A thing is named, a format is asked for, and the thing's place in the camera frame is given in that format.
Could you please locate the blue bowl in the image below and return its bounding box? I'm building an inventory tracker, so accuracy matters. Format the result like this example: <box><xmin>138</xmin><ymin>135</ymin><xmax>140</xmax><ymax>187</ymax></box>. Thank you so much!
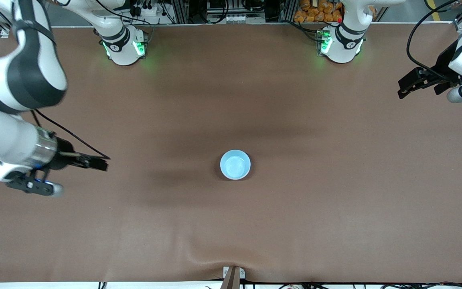
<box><xmin>219</xmin><ymin>149</ymin><xmax>252</xmax><ymax>181</ymax></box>

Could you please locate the orange packets pile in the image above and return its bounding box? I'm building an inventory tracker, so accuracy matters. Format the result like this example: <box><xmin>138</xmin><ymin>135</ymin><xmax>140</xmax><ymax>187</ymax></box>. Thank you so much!
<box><xmin>294</xmin><ymin>0</ymin><xmax>343</xmax><ymax>23</ymax></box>

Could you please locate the brown table cover mat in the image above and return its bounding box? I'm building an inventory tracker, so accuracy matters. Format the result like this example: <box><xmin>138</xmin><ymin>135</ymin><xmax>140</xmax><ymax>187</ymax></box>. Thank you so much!
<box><xmin>0</xmin><ymin>22</ymin><xmax>462</xmax><ymax>284</ymax></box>

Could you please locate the white power strip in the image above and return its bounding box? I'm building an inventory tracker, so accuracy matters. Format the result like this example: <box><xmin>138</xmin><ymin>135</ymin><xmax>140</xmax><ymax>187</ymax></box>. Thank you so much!
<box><xmin>130</xmin><ymin>0</ymin><xmax>160</xmax><ymax>17</ymax></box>

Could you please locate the white electrical box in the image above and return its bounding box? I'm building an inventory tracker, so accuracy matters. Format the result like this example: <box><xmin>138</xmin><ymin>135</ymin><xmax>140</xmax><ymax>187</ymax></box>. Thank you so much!
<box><xmin>206</xmin><ymin>13</ymin><xmax>248</xmax><ymax>24</ymax></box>

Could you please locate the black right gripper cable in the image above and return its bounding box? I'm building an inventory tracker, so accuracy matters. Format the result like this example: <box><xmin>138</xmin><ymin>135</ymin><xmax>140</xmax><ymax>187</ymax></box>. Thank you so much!
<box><xmin>30</xmin><ymin>108</ymin><xmax>111</xmax><ymax>160</ymax></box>

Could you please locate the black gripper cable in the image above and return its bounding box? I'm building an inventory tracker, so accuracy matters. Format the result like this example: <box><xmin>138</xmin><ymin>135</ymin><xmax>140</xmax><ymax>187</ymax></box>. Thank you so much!
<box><xmin>30</xmin><ymin>108</ymin><xmax>111</xmax><ymax>160</ymax></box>
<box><xmin>406</xmin><ymin>0</ymin><xmax>462</xmax><ymax>79</ymax></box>

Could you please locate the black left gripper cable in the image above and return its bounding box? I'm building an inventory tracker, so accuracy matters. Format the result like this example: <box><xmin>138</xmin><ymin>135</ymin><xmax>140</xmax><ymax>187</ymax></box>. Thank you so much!
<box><xmin>406</xmin><ymin>0</ymin><xmax>462</xmax><ymax>79</ymax></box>

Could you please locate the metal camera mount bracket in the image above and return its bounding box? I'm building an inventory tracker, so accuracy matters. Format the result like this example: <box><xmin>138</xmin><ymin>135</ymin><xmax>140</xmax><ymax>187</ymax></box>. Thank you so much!
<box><xmin>220</xmin><ymin>266</ymin><xmax>246</xmax><ymax>289</ymax></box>

